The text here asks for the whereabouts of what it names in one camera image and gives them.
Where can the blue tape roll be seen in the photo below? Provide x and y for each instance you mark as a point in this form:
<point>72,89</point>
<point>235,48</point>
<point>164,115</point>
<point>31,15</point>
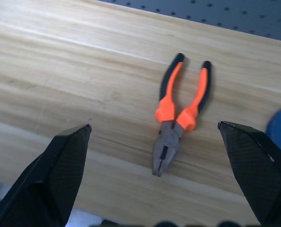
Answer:
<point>280,130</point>

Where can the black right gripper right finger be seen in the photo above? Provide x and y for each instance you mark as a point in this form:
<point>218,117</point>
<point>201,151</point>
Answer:
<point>258,175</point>

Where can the orange and black pliers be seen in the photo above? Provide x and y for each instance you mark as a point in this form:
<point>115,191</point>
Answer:
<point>175,111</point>

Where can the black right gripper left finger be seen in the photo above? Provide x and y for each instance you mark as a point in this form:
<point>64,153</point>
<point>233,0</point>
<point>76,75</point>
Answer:
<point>48,182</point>

